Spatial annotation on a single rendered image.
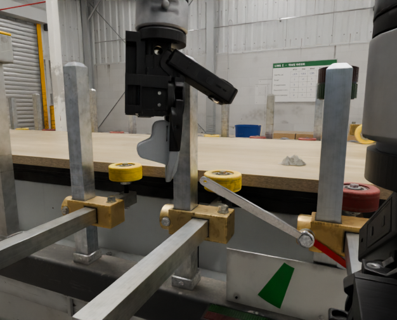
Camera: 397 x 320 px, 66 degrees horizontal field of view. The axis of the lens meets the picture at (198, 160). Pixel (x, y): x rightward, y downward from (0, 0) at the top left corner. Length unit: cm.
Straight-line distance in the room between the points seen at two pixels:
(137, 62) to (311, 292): 44
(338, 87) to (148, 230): 63
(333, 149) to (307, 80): 722
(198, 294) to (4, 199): 54
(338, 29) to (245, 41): 212
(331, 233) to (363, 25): 739
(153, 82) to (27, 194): 85
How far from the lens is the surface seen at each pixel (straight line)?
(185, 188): 56
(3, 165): 90
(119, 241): 98
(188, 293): 63
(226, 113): 166
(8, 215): 93
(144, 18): 45
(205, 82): 46
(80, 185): 71
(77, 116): 68
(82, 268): 75
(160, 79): 43
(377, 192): 59
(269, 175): 68
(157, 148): 44
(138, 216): 91
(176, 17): 45
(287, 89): 777
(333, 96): 49
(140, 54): 45
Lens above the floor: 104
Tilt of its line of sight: 10 degrees down
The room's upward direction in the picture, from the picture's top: straight up
